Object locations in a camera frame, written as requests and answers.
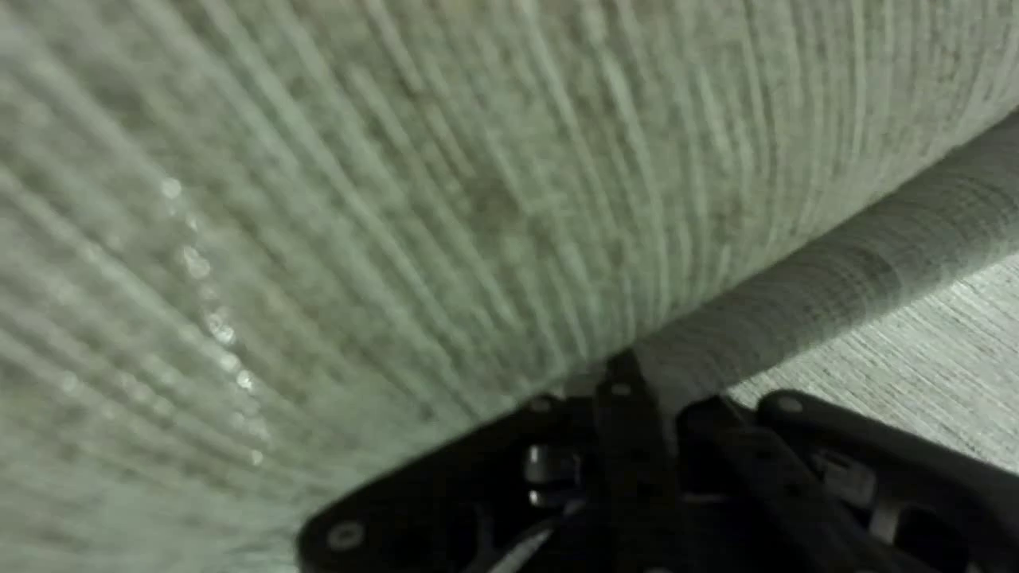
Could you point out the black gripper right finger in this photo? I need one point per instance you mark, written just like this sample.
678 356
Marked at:
801 486

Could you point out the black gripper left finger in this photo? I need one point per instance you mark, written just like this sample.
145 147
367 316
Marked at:
588 473

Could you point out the grey fabric curtain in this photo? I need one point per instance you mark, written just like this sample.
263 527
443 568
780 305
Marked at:
256 253

